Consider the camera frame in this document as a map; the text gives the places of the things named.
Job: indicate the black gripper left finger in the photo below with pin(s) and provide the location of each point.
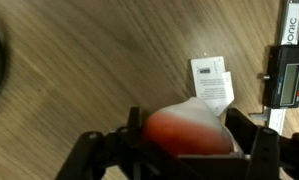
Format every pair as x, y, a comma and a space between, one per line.
99, 153

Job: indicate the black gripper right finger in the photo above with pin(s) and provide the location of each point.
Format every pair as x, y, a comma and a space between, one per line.
265, 150

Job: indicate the red plush toy with tag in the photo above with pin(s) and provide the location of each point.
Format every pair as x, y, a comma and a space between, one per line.
189, 133

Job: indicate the digital caliper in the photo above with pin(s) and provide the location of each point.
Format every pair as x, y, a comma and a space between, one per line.
289, 83

